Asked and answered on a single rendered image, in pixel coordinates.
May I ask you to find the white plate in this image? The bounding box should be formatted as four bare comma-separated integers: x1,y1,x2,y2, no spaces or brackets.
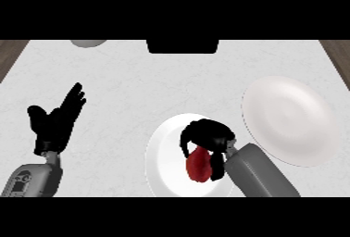
143,113,234,198

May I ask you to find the pale pink plate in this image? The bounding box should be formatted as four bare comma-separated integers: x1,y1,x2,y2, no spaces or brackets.
240,75,341,168

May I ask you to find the red pear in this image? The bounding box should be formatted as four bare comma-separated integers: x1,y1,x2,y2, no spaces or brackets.
184,145,212,183

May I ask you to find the grey round object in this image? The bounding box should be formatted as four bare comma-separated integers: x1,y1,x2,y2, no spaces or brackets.
69,40,107,48

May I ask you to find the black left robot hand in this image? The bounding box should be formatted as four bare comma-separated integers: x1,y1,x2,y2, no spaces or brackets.
26,81,87,156

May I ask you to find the black appliance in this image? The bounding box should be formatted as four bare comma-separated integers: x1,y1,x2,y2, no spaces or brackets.
144,40,219,55

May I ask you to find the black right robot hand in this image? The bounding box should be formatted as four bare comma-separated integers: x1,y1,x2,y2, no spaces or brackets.
178,118,237,182

